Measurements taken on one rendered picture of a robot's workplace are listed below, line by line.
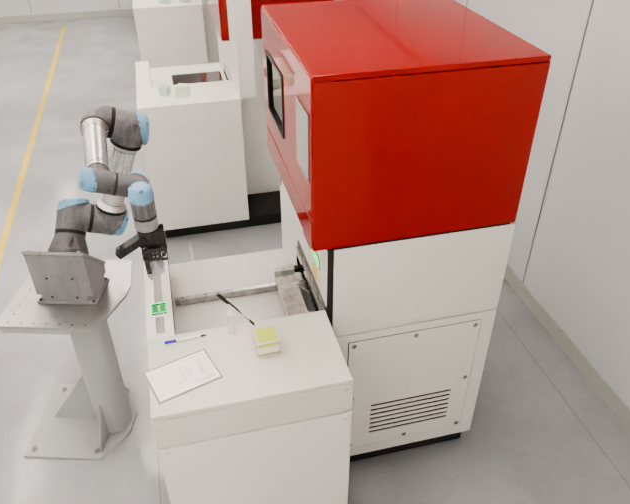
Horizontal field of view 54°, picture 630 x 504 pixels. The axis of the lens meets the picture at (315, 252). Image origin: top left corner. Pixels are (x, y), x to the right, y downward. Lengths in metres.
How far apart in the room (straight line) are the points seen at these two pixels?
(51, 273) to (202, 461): 0.96
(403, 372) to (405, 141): 1.03
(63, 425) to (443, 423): 1.80
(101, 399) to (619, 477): 2.34
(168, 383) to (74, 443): 1.27
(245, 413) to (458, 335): 0.98
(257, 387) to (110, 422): 1.30
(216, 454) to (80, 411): 1.29
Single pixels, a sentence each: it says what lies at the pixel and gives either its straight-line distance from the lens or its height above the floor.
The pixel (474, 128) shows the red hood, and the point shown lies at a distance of 2.02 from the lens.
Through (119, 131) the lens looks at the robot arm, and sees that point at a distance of 2.39.
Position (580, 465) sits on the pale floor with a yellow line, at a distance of 3.19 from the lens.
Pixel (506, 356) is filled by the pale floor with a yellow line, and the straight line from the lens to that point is 3.55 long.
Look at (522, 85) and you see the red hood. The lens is 2.04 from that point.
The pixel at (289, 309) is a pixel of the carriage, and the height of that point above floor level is 0.88.
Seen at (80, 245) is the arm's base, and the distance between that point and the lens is 2.55.
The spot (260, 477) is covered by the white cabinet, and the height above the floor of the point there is 0.57.
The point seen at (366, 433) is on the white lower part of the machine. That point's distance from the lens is 2.79.
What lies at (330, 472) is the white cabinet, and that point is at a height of 0.51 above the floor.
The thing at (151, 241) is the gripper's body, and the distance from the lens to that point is 2.10.
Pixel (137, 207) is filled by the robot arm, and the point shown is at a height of 1.41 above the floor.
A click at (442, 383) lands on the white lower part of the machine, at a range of 2.71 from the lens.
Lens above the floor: 2.41
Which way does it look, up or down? 35 degrees down
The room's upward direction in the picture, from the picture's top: straight up
